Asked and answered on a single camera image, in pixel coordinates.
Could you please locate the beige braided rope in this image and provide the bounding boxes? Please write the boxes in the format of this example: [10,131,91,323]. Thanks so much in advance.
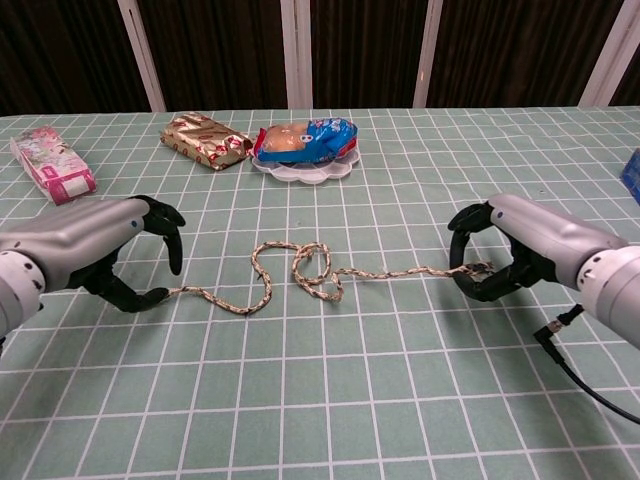
[160,241,496,316]

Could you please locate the white frame post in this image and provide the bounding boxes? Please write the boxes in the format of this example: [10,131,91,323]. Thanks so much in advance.
[279,0,315,110]
[412,0,445,109]
[578,0,640,107]
[117,0,169,113]

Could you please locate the green checkered tablecloth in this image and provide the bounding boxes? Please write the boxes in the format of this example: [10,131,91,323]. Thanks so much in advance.
[0,104,640,480]

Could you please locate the gold foil snack pack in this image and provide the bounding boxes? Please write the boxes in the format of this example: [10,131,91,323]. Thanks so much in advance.
[159,112,254,172]

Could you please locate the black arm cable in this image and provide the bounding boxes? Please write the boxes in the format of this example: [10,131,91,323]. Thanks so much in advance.
[533,303,640,424]

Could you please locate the pink floral box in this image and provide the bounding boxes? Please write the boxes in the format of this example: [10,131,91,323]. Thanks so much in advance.
[9,126,97,207]

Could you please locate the orange blue biscuit box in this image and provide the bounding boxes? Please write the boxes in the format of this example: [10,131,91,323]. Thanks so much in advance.
[618,147,640,206]

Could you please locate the white flower-shaped plate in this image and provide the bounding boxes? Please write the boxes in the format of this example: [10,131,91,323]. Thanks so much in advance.
[249,134,362,186]

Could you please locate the blue bread snack bag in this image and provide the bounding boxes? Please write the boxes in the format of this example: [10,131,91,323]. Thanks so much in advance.
[252,117,360,162]

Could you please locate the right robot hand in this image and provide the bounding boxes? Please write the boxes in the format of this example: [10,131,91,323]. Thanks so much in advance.
[447,193,630,303]

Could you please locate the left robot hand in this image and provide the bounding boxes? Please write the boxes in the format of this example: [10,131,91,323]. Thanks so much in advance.
[0,194,186,314]

